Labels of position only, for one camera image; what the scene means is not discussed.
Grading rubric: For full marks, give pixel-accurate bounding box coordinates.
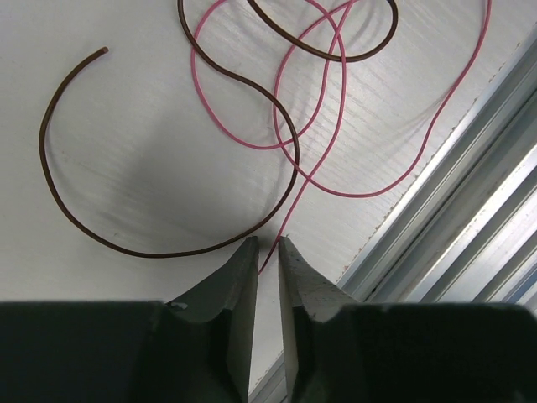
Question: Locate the brown cable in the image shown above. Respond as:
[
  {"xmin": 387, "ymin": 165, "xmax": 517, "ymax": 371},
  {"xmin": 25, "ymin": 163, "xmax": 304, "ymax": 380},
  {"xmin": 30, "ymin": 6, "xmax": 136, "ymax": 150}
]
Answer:
[{"xmin": 38, "ymin": 0, "xmax": 399, "ymax": 259}]

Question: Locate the pink cable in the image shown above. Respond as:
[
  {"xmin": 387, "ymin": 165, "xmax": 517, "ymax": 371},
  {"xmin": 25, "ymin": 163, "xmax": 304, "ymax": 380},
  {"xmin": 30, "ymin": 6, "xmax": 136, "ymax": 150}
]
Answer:
[{"xmin": 189, "ymin": 0, "xmax": 493, "ymax": 276}]

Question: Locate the aluminium mounting rail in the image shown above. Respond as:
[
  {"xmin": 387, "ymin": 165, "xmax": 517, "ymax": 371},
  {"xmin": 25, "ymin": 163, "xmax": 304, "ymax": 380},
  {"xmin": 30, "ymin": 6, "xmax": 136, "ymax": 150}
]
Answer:
[{"xmin": 255, "ymin": 39, "xmax": 536, "ymax": 402}]

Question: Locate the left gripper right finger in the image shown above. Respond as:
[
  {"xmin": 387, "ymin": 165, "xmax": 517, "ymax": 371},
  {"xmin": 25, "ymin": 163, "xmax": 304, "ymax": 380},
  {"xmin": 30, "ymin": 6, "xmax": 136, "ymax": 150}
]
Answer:
[{"xmin": 278, "ymin": 237, "xmax": 356, "ymax": 402}]

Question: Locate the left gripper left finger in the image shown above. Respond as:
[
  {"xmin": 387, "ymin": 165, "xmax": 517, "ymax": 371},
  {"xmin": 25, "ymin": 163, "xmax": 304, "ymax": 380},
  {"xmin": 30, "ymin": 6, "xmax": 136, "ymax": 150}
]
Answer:
[{"xmin": 167, "ymin": 237, "xmax": 258, "ymax": 402}]

